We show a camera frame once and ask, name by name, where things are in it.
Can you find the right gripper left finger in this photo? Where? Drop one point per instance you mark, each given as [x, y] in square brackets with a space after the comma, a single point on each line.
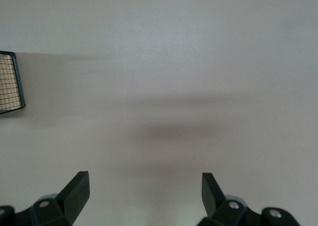
[74, 196]

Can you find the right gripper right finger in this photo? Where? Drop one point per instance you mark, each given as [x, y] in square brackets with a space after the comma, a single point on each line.
[211, 198]

